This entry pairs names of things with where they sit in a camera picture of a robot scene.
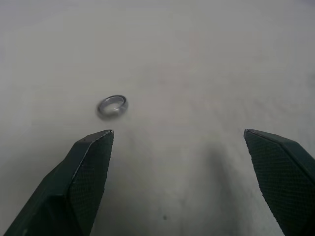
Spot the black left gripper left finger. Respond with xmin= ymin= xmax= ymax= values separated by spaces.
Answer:
xmin=0 ymin=129 xmax=115 ymax=236

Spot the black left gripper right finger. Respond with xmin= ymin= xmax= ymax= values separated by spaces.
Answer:
xmin=243 ymin=128 xmax=315 ymax=236

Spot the small silver metal ring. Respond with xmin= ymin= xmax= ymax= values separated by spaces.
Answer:
xmin=96 ymin=94 xmax=129 ymax=119

